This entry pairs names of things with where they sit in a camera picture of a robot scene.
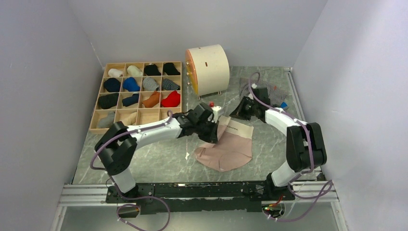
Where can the striped dark rolled sock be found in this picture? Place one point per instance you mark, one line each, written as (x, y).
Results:
(168, 84)

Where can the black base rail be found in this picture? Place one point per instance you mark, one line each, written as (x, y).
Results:
(153, 198)

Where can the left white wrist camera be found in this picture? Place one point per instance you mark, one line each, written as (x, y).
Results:
(217, 111)

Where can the black ribbed rolled sock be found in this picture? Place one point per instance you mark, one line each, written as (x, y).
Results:
(107, 101)

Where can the black rolled sock right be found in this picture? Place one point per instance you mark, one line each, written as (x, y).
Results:
(170, 69)

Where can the orange rolled sock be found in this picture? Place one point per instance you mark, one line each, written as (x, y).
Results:
(152, 101)

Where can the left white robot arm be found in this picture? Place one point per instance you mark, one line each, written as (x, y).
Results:
(118, 145)

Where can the dark navy rolled sock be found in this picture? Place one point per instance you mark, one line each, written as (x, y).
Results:
(131, 100)

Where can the wooden compartment tray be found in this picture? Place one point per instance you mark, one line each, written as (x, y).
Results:
(132, 93)

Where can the grey striped underwear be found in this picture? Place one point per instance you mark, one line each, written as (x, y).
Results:
(276, 95)

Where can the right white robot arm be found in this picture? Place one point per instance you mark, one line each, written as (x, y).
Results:
(305, 148)

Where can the cream rolled sock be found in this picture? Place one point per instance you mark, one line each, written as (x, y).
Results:
(134, 71)

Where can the pink beige underwear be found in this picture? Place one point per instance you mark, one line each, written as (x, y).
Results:
(233, 149)

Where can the light grey rolled sock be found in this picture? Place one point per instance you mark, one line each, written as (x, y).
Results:
(107, 121)

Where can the blue rolled sock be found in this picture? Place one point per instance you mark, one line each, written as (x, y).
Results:
(130, 84)

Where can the aluminium frame rail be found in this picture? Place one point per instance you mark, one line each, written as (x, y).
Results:
(95, 194)

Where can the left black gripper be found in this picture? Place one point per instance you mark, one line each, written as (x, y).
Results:
(212, 136)

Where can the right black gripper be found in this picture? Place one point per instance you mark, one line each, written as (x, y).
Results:
(239, 112)

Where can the white rolled sock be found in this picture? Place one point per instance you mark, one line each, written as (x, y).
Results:
(113, 72)

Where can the cream cylindrical drum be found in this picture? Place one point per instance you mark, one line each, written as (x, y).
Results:
(208, 69)

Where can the red rolled sock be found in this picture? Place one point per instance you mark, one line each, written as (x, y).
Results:
(172, 100)

